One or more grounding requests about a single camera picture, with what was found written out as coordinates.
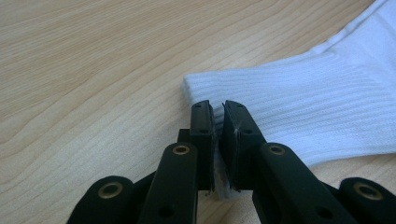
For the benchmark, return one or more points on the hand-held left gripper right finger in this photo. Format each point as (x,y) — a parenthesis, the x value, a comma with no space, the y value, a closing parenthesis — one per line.
(274,180)

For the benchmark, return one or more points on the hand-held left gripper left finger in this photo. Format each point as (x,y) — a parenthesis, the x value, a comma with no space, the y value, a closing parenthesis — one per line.
(174,186)

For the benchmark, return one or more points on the white sock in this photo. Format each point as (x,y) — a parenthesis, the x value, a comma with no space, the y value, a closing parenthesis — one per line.
(311,102)

